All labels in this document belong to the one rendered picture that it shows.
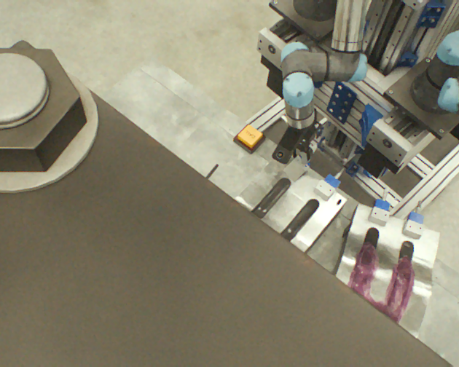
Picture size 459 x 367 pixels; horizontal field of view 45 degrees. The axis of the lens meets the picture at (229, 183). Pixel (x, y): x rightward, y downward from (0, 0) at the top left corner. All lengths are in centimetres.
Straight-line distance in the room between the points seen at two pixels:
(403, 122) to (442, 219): 110
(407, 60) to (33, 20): 218
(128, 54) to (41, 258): 281
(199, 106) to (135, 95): 23
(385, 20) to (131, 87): 88
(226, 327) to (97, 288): 9
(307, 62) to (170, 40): 183
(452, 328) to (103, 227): 147
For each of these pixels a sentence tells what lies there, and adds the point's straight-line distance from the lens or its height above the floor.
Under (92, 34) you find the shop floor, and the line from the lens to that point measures 329.
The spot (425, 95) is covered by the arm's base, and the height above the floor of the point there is 109.
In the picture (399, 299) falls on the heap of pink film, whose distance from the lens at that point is 162.
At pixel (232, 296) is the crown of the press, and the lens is 37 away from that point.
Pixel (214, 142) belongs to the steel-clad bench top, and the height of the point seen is 80.
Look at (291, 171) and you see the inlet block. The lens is 168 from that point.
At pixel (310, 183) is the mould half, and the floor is 89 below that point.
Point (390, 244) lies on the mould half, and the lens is 172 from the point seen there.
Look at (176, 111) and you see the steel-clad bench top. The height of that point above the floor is 80.
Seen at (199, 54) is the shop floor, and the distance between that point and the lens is 316.
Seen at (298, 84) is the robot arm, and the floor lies 129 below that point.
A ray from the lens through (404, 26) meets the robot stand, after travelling 182.
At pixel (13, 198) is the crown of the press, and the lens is 41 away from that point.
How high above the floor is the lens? 235
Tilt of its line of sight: 61 degrees down
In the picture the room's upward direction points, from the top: 7 degrees clockwise
